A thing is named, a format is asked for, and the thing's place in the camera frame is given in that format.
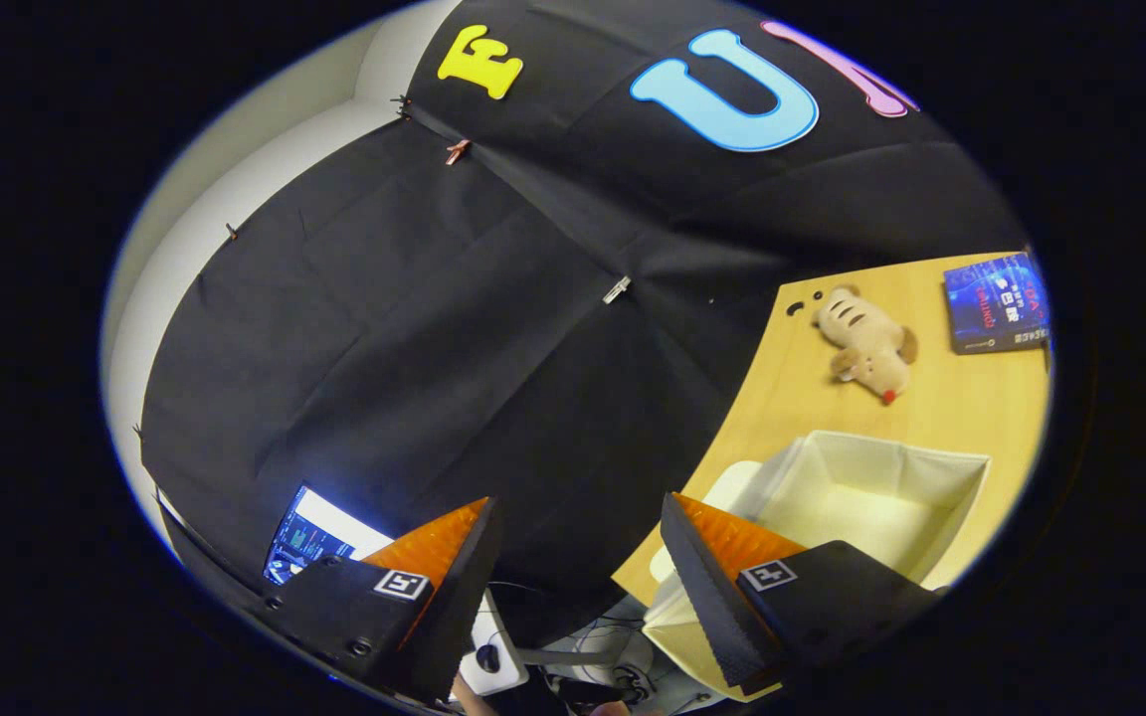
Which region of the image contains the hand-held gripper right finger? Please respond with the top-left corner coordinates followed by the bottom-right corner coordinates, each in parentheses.
top-left (659, 491), bottom-right (944, 697)

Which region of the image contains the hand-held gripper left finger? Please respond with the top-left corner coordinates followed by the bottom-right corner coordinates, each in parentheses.
top-left (265, 495), bottom-right (504, 704)

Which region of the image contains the cream fabric storage box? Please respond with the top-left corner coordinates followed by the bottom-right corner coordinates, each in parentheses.
top-left (747, 430), bottom-right (992, 590)

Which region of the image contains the white power strip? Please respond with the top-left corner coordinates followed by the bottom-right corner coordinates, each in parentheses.
top-left (458, 595), bottom-right (531, 697)

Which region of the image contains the lit computer screen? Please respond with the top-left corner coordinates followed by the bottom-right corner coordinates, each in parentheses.
top-left (263, 484), bottom-right (395, 588)

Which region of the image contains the beige plush dog toy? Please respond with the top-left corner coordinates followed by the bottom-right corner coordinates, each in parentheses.
top-left (812, 284), bottom-right (921, 407)

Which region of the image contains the dark blue book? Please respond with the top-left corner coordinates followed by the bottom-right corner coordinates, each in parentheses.
top-left (943, 252), bottom-right (1051, 356)

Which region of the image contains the black cable bundle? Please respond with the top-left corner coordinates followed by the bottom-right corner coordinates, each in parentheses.
top-left (488, 582), bottom-right (659, 715)

